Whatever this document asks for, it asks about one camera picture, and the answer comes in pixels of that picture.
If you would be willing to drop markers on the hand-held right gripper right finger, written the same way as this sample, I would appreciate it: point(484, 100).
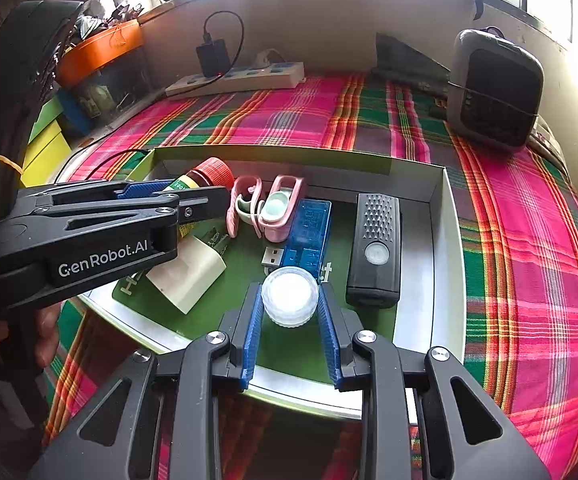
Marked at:
point(331, 340)

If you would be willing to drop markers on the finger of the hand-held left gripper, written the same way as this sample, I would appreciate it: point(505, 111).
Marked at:
point(144, 189)
point(204, 202)

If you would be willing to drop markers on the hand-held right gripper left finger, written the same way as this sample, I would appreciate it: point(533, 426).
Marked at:
point(251, 335)

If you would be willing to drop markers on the red cap bottle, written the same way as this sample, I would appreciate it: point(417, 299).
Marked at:
point(214, 172)

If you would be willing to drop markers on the large pink contact lens case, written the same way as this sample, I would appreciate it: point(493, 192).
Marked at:
point(241, 185)

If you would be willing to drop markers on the green cardboard box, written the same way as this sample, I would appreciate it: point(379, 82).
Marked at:
point(241, 275)

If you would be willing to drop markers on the white charger block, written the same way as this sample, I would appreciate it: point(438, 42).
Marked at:
point(189, 275)

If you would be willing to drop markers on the small pink contact lens case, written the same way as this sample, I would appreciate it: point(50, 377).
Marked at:
point(279, 225)

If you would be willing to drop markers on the black rectangular light device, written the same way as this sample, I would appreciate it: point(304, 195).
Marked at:
point(374, 270)

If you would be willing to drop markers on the blue transparent usb tester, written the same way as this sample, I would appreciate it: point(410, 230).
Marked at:
point(309, 230)

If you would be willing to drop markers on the person's left hand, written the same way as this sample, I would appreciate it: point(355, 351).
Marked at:
point(48, 335)

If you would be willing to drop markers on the clear glass tank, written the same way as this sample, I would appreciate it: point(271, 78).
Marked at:
point(114, 92)

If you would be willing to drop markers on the blue box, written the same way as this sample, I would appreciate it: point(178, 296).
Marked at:
point(76, 112)

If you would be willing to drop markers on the lime green box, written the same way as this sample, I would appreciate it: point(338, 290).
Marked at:
point(46, 117)

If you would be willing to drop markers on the white power strip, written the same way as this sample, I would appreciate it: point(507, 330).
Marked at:
point(249, 80)

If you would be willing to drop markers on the orange tray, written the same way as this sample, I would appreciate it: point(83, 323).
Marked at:
point(104, 52)

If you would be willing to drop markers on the black power adapter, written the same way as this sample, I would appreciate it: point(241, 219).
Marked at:
point(214, 60)

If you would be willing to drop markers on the white plug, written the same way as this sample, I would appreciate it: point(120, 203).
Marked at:
point(268, 59)

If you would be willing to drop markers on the pile of clutter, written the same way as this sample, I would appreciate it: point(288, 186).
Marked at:
point(114, 17)

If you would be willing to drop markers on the grey fan heater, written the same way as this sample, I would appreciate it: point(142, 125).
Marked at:
point(499, 90)

